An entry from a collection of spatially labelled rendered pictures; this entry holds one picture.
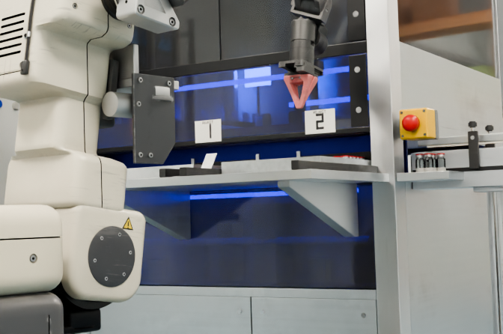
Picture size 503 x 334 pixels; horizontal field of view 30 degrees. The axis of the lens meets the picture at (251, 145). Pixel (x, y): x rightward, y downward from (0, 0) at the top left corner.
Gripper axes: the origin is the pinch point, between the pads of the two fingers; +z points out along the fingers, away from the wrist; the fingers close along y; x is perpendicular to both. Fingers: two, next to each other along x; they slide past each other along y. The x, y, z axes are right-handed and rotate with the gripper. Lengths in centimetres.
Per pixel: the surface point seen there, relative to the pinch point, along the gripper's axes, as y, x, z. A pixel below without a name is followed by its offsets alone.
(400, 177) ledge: 24.6, -14.4, 13.3
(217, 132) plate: 21.9, 37.6, 0.0
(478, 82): 89, -11, -26
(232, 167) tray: -2.0, 16.0, 14.1
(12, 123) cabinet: -4, 88, -1
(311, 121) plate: 22.2, 9.2, -1.3
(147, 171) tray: -2.4, 41.0, 14.3
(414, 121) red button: 19.6, -19.8, 1.1
